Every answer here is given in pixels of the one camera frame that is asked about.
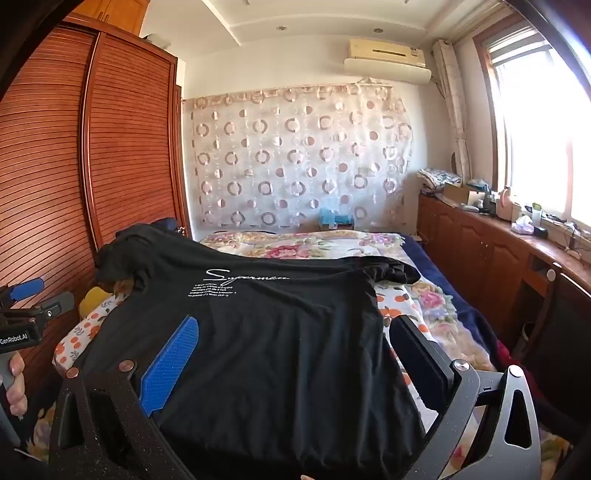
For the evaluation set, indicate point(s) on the wooden framed window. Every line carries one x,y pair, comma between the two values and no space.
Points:
535,129

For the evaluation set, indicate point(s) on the red cloth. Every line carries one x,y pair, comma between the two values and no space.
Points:
531,383

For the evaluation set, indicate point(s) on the folded patterned cloth stack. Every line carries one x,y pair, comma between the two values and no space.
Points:
438,179

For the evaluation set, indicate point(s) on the cardboard box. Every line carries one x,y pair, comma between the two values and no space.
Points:
459,194

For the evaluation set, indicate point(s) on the yellow cloth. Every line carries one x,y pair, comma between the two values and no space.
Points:
92,297

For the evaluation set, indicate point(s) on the black printed t-shirt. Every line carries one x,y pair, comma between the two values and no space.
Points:
277,346

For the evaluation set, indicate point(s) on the wooden overhead cabinet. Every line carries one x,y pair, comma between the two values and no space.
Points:
115,14

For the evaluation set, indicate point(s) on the grey box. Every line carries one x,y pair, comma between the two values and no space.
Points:
160,40

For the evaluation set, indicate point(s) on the teal box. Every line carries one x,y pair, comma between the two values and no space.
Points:
334,219

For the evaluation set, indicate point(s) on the floral blanket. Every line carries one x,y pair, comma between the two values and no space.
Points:
300,244

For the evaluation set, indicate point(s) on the tissue box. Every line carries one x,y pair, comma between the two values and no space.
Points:
526,226

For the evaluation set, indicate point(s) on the waste bin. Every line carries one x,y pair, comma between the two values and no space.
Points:
524,344

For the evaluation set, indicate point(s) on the wooden slatted wardrobe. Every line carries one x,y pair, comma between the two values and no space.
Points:
129,138

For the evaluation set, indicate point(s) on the wooden counter cabinet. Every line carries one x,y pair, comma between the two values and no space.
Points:
485,249

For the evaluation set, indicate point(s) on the person's left hand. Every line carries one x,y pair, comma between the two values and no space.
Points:
17,392

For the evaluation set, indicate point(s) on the navy blue pillow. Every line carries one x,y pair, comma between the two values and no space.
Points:
166,224

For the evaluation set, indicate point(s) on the clear bottle green cap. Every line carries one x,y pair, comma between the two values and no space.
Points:
536,214

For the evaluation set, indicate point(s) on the circle patterned sheer curtain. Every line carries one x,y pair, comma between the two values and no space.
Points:
295,157

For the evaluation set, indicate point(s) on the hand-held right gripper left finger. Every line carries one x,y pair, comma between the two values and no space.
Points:
171,364

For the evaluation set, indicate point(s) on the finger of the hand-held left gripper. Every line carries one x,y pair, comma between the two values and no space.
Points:
57,304
27,288

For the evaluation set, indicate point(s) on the beige window curtain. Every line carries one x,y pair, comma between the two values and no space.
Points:
452,101

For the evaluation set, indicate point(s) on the white air conditioner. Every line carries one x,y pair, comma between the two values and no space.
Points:
388,60

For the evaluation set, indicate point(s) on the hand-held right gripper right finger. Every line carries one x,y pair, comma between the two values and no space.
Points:
415,355

